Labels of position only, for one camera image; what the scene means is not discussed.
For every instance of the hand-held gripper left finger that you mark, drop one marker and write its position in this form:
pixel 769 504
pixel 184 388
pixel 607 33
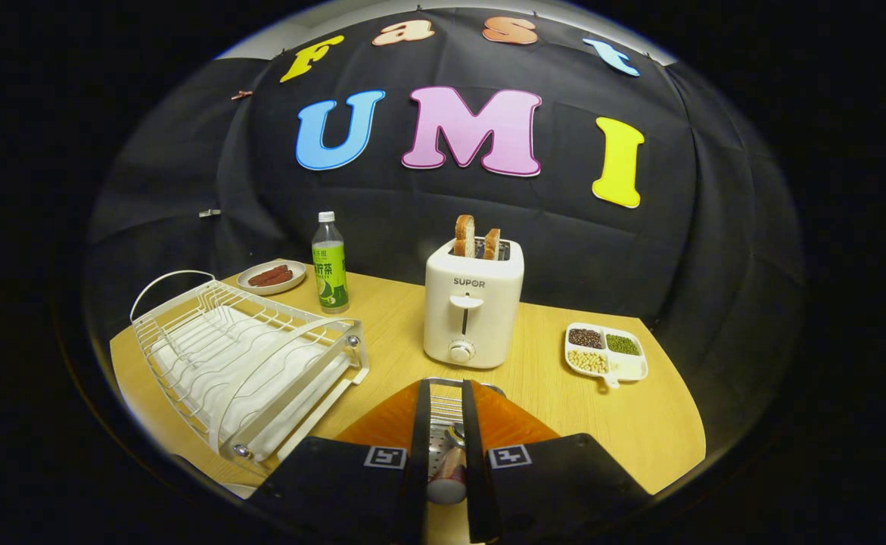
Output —
pixel 416 484

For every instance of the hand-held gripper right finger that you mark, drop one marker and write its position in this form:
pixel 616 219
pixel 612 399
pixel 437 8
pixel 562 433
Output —
pixel 474 484

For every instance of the white divided bean dish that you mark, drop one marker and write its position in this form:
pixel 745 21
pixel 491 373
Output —
pixel 628 367

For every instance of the white toaster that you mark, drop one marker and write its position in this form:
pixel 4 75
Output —
pixel 480 325

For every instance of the white ribbed drip tray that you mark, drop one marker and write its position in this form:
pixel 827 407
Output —
pixel 261 386

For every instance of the green label drink bottle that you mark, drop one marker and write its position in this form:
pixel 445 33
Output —
pixel 331 280

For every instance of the small beige saucer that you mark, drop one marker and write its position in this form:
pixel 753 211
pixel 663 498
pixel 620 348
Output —
pixel 295 284

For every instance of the toasted bread slice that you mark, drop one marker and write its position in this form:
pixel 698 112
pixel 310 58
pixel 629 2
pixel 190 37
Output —
pixel 464 236
pixel 491 244

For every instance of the brown sausage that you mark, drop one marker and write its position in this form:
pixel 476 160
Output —
pixel 268 272
pixel 276 279

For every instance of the black backdrop cloth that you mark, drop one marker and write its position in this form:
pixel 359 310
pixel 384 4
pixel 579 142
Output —
pixel 677 250

